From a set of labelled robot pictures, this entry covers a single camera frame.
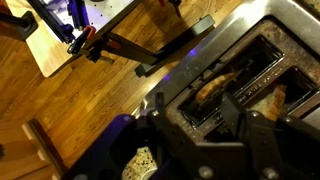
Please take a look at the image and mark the black orange clamps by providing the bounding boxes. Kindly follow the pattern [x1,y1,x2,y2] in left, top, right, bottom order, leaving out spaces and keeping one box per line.
[65,24,116,65]

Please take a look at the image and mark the black tripod pole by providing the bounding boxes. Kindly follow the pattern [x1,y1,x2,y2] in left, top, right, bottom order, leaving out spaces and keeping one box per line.
[0,9,40,43]

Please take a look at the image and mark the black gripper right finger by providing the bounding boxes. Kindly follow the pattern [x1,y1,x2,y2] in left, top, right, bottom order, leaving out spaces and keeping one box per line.
[221,92,320,180]

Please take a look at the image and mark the black camera stand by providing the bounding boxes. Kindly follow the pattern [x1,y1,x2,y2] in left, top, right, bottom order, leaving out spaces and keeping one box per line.
[99,14,217,79]

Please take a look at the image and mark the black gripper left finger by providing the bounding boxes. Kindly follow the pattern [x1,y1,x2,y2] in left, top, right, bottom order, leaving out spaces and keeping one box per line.
[62,92,167,180]

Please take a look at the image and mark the wooden lower counter cabinet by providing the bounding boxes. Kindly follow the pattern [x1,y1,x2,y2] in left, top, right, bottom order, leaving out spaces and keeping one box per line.
[0,117,67,180]

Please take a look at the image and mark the stainless steel two-slot toaster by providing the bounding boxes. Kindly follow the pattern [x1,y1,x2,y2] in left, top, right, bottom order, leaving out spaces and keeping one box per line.
[132,0,320,143]

